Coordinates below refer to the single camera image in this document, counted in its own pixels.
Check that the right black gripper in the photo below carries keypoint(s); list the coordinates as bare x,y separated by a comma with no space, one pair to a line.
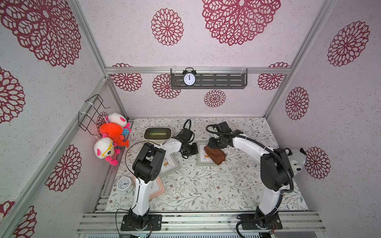
214,143

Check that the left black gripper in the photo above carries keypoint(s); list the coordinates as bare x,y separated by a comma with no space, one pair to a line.
195,151

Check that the brown cloth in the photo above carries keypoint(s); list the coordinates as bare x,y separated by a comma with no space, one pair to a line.
216,155

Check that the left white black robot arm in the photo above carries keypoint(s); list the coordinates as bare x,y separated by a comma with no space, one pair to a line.
149,161

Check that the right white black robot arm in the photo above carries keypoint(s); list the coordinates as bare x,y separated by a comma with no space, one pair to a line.
275,168

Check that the cream box with green lid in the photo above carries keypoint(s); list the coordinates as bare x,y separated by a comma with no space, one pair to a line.
159,135

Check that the black alarm clock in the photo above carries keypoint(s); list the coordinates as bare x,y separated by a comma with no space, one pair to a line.
189,76

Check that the red plush toy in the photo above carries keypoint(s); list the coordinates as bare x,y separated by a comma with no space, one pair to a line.
114,131

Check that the white pink plush top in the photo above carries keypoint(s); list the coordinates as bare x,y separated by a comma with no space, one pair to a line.
118,119

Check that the grey husky plush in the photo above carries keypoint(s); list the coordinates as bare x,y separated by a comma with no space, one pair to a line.
297,159

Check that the white round alarm clock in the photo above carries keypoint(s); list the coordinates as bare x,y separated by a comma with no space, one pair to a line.
125,185

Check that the white plush with yellow glasses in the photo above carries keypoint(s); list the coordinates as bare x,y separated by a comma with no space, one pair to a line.
105,149

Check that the pink picture frame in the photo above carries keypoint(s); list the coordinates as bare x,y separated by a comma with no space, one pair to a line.
157,188

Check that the grey wall shelf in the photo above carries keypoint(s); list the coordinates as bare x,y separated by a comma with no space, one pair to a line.
211,80

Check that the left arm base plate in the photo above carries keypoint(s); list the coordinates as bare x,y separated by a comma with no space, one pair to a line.
146,222

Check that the black wire basket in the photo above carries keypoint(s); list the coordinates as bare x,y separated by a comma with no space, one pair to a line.
86,118

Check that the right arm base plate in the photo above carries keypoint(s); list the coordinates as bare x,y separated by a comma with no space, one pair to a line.
259,221

